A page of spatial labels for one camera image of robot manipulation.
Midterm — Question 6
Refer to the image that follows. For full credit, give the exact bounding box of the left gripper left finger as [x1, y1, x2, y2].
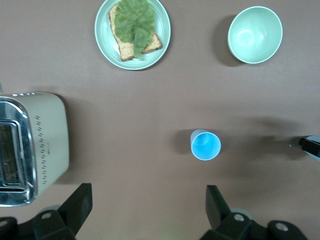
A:
[0, 183, 94, 240]

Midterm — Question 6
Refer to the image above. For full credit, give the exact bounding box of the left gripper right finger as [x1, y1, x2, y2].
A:
[202, 184, 307, 240]

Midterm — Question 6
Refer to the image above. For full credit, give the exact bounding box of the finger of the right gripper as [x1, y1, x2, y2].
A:
[298, 136, 320, 157]

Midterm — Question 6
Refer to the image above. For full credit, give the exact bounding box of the cream and chrome toaster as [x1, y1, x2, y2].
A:
[0, 92, 70, 208]

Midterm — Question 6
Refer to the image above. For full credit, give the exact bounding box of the pale green bowl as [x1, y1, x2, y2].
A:
[227, 6, 284, 65]

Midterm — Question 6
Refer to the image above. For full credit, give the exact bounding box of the square toast slice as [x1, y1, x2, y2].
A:
[108, 1, 163, 62]

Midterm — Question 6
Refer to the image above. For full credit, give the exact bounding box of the pale green plate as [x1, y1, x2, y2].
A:
[94, 0, 172, 71]

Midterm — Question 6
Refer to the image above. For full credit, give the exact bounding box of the green lettuce leaf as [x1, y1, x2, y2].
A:
[114, 0, 156, 60]

